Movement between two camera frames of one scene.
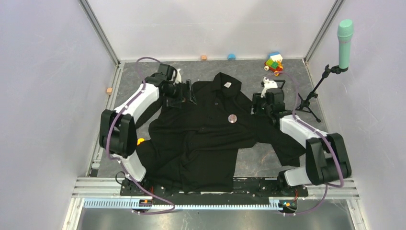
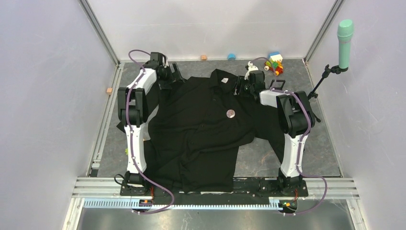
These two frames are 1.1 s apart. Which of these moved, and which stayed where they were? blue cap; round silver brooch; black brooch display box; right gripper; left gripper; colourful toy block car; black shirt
Moved: right gripper; left gripper; round silver brooch
Stayed: black brooch display box; black shirt; colourful toy block car; blue cap
